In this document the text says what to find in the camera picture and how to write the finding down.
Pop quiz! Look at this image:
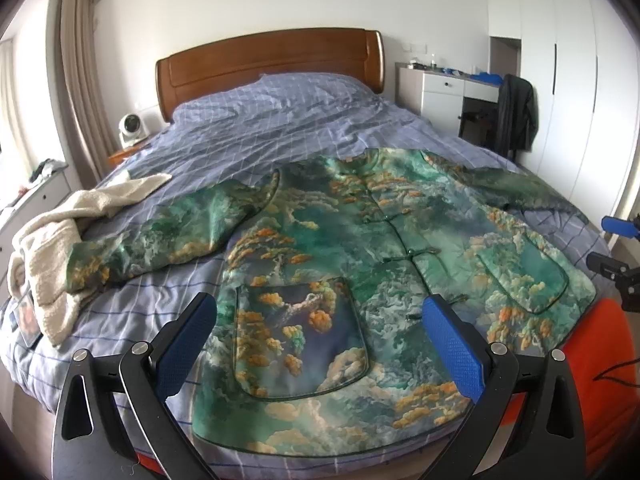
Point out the wooden nightstand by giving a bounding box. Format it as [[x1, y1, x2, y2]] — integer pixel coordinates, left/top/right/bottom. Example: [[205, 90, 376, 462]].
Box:
[[107, 140, 161, 166]]

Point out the small printed book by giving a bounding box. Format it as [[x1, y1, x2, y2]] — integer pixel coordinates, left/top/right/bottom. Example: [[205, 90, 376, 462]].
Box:
[[0, 295, 43, 348]]

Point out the beige curtain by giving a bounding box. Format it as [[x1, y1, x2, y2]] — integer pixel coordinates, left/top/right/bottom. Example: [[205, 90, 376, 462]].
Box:
[[60, 0, 118, 181]]

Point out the white desk fan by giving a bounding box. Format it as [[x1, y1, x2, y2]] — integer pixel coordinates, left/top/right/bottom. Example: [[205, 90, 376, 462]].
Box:
[[118, 114, 151, 148]]

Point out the blue checked bedsheet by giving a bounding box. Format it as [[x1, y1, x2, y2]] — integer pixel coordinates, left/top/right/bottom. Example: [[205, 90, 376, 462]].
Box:
[[0, 72, 616, 480]]

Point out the green cloud print jacket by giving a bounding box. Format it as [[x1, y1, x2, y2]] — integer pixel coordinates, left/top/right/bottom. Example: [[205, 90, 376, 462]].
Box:
[[67, 147, 598, 453]]

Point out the orange cloth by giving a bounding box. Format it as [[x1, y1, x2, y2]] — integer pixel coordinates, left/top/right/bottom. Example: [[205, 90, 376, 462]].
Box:
[[500, 297, 640, 443]]

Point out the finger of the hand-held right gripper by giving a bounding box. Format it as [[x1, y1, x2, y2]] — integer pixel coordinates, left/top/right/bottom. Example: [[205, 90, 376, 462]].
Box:
[[586, 252, 640, 312], [601, 216, 640, 242]]

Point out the wooden headboard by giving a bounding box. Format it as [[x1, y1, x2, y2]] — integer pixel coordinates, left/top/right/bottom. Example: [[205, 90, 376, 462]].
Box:
[[156, 29, 385, 123]]

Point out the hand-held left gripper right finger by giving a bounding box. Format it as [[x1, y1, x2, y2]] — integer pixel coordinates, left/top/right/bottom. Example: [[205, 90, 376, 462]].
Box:
[[422, 294, 586, 480]]

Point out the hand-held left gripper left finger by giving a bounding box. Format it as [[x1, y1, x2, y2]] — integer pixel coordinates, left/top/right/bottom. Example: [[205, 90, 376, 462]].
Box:
[[52, 292, 218, 480]]

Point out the cream fleece blanket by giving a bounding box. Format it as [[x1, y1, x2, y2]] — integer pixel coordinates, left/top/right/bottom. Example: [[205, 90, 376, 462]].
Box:
[[7, 172, 173, 348]]

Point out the white wardrobe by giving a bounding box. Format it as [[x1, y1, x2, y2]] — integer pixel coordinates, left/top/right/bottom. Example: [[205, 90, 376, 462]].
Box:
[[487, 0, 640, 221]]

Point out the white desk with drawer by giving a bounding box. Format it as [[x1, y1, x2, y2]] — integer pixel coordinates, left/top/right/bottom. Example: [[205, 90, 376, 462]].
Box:
[[395, 61, 503, 128]]

